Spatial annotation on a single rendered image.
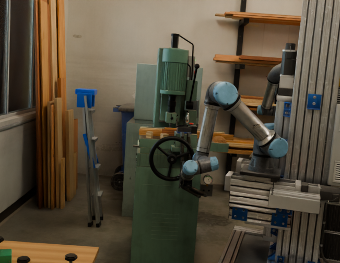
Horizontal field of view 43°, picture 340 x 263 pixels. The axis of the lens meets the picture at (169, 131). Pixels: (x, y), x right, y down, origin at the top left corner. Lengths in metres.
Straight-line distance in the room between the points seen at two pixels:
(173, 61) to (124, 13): 2.54
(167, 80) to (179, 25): 2.45
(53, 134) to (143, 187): 1.43
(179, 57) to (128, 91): 2.48
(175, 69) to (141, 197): 0.89
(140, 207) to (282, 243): 0.95
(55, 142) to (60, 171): 0.30
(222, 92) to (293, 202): 0.70
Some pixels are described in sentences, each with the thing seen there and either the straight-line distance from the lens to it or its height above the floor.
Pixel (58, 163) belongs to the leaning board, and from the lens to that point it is 4.18.
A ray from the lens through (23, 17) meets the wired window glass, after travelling 4.31.
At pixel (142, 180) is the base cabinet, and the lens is 2.92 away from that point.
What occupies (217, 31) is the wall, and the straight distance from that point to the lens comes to 5.34.
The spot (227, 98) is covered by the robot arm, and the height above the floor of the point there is 1.23.
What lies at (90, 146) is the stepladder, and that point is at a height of 0.69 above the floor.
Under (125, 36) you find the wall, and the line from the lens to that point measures 5.35.
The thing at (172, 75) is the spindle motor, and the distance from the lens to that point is 2.92.
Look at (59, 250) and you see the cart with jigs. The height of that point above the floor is 0.53.
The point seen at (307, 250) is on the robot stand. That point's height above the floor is 0.34.
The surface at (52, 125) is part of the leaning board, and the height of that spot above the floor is 0.79.
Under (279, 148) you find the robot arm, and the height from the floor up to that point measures 0.98.
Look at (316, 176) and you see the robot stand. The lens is 2.71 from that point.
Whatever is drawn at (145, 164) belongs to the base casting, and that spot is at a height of 0.73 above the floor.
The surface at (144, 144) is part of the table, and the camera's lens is 2.87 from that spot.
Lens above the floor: 1.34
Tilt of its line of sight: 8 degrees down
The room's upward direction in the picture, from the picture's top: 4 degrees clockwise
